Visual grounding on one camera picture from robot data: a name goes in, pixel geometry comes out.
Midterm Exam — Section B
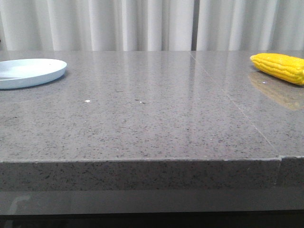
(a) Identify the yellow corn cob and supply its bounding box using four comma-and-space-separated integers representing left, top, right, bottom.
250, 53, 304, 86

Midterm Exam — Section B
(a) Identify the light blue round plate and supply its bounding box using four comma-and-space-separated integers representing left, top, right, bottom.
0, 58, 67, 89

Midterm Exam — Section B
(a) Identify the white pleated curtain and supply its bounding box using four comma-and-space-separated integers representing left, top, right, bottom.
0, 0, 304, 51

